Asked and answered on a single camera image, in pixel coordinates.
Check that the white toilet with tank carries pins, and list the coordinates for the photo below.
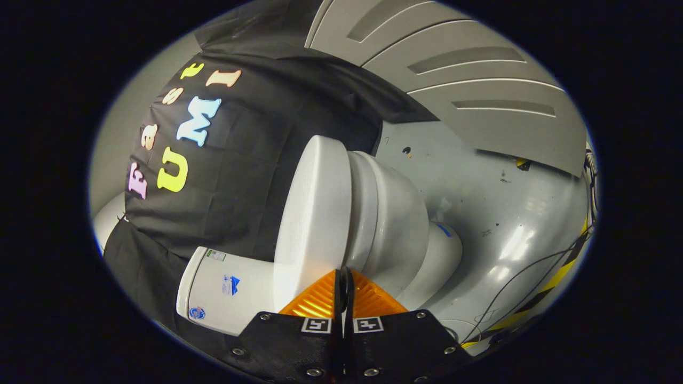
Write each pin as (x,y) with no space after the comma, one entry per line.
(392,224)

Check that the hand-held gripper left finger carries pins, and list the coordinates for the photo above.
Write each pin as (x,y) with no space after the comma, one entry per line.
(293,349)

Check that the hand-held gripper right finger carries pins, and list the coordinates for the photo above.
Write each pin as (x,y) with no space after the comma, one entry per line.
(395,346)

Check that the white drawer cabinet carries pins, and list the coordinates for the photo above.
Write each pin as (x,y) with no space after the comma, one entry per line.
(469,106)

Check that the white toilet lid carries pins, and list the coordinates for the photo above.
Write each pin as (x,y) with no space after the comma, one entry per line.
(312,213)

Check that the black backdrop cloth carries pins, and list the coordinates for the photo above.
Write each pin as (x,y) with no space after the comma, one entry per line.
(245,176)

